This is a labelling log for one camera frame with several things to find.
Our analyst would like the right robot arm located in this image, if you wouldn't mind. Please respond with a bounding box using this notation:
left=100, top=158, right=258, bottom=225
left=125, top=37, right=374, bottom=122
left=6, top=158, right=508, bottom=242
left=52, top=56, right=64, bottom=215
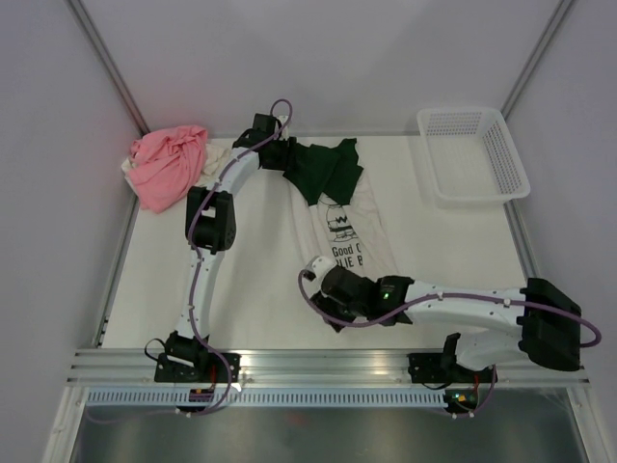
left=299, top=265, right=581, bottom=381

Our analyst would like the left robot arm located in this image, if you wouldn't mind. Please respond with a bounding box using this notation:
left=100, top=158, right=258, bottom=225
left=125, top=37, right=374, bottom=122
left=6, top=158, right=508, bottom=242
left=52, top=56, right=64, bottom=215
left=165, top=113, right=291, bottom=382

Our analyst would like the white and green t-shirt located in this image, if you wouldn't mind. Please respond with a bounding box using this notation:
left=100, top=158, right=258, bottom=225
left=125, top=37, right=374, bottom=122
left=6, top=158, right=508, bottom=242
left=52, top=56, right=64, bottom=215
left=283, top=138, right=397, bottom=279

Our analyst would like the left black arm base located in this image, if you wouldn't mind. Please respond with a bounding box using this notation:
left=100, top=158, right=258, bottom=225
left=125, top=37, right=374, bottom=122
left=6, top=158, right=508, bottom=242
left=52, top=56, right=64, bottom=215
left=154, top=353, right=241, bottom=384

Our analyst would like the pink t-shirt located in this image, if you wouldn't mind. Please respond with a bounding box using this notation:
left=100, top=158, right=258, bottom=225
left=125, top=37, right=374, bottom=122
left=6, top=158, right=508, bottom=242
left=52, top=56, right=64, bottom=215
left=125, top=125, right=208, bottom=214

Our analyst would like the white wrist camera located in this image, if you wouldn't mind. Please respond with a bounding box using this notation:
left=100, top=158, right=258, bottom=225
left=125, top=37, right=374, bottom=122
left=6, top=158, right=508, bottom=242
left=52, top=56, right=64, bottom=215
left=277, top=115, right=289, bottom=139
left=301, top=256, right=335, bottom=282

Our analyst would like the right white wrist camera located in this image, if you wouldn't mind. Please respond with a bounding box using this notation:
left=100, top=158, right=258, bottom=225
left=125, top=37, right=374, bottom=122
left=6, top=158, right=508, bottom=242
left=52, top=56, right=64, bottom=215
left=301, top=256, right=335, bottom=282

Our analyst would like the cream white t-shirt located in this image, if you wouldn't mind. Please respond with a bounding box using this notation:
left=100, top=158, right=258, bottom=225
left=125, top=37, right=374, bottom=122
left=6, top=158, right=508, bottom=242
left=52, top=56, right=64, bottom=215
left=121, top=143, right=231, bottom=192

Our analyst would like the white plastic basket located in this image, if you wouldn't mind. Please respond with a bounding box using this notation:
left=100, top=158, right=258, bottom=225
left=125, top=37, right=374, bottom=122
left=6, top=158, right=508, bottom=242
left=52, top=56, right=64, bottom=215
left=416, top=106, right=531, bottom=208

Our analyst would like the aluminium mounting rail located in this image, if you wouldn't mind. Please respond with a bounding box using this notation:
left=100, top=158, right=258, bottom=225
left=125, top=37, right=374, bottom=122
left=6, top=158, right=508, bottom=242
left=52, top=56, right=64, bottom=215
left=66, top=348, right=590, bottom=388

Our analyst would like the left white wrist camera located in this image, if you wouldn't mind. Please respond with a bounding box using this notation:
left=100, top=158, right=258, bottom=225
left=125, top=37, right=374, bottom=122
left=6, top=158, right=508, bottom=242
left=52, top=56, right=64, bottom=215
left=277, top=115, right=289, bottom=139

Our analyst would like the white slotted cable duct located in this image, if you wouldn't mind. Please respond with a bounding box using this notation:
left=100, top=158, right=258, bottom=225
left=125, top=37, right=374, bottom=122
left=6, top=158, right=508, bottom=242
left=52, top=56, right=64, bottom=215
left=87, top=387, right=445, bottom=408

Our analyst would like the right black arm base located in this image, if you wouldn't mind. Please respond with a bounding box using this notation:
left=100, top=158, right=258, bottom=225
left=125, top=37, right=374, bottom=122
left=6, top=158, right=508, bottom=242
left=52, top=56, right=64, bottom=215
left=407, top=352, right=493, bottom=387

